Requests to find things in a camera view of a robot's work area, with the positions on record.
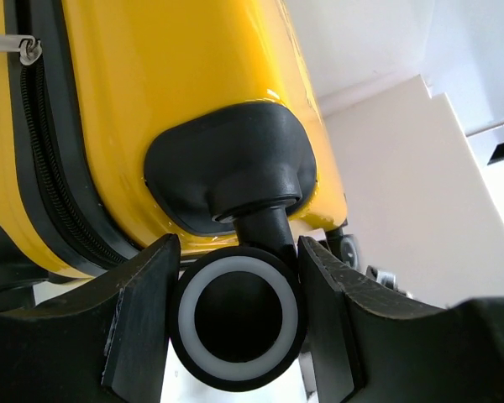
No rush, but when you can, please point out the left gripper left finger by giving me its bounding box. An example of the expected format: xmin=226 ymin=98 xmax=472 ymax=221
xmin=0 ymin=234 xmax=181 ymax=402

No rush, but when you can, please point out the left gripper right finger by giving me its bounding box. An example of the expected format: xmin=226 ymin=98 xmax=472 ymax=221
xmin=298 ymin=237 xmax=504 ymax=402

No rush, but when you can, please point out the yellow hard-shell suitcase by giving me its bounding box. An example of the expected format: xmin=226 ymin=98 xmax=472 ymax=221
xmin=0 ymin=1 xmax=349 ymax=392

